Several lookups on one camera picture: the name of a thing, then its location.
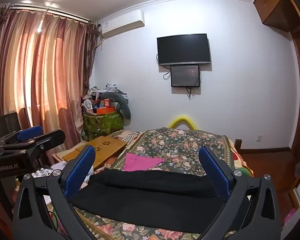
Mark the white crumpled paper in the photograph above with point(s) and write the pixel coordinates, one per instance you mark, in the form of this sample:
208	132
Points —
41	172

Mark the pink brown curtain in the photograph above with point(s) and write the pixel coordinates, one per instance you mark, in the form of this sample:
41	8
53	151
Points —
52	67

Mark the floral bedspread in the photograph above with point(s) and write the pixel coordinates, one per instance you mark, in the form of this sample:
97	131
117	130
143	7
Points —
180	145

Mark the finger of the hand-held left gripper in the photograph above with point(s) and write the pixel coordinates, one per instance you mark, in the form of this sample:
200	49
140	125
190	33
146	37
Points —
48	138
31	132

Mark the striped cloth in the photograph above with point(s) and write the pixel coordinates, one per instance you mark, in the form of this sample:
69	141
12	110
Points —
126	136

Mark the black mesh chair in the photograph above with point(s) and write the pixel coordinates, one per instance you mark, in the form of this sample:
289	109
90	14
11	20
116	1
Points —
6	123

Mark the black pants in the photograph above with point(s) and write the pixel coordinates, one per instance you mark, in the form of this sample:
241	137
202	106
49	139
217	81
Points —
150	200

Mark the white wall socket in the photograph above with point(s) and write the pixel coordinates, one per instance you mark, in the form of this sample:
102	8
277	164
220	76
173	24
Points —
259	138

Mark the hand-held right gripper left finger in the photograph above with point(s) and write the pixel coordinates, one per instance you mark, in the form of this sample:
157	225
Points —
80	170

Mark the orange box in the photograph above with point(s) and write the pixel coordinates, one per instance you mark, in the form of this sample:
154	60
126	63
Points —
103	110

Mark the black wall television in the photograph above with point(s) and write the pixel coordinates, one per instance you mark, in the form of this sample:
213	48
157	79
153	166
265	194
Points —
183	48

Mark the yellow foam tube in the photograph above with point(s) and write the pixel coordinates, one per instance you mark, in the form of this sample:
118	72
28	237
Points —
181	118

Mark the bamboo lap desk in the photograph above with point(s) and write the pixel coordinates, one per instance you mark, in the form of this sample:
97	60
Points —
107	150

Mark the colourful fleece blanket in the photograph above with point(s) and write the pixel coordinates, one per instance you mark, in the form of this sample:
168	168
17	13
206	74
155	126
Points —
240	160

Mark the small wall monitor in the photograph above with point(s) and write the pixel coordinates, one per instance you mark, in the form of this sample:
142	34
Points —
185	76

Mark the pink cloth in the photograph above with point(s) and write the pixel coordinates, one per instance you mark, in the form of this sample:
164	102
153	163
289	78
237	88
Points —
137	162

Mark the green fabric storage box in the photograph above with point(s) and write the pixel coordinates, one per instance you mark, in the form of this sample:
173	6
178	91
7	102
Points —
102	126

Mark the pale wooden side table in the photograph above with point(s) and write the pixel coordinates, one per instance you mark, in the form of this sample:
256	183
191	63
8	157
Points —
58	158

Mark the white air conditioner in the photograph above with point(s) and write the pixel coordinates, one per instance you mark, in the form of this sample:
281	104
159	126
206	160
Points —
122	23

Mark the wooden bed post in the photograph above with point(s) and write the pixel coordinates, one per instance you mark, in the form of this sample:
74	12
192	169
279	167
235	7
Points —
238	144

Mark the pile of clothes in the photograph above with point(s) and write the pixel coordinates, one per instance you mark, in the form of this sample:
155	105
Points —
107	88

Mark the white curtain rail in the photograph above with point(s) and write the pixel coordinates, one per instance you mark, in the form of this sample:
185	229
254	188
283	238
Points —
52	11

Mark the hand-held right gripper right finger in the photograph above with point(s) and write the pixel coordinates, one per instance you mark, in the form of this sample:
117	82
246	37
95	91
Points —
215	172

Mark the wooden wall cabinet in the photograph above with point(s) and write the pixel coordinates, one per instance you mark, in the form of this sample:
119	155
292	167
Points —
272	2

